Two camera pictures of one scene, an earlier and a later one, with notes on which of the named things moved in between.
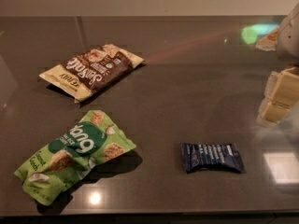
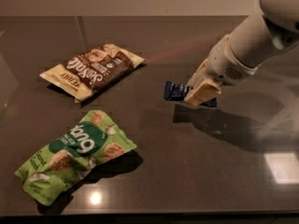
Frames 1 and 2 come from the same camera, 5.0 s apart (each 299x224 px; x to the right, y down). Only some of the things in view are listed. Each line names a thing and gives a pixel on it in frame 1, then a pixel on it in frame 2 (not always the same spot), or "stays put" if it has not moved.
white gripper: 289,39 → 226,63
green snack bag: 91,141 stays put
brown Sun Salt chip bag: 81,76 stays put
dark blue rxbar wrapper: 225,156 → 176,91
